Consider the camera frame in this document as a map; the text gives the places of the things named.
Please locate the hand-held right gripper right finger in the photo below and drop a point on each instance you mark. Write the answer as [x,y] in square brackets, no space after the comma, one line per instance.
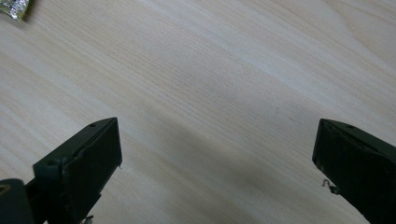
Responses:
[358,165]

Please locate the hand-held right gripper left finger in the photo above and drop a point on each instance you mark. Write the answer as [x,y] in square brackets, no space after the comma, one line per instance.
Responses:
[84,168]

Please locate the crumpled silver foil wrapper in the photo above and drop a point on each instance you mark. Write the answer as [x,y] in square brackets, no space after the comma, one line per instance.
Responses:
[15,7]

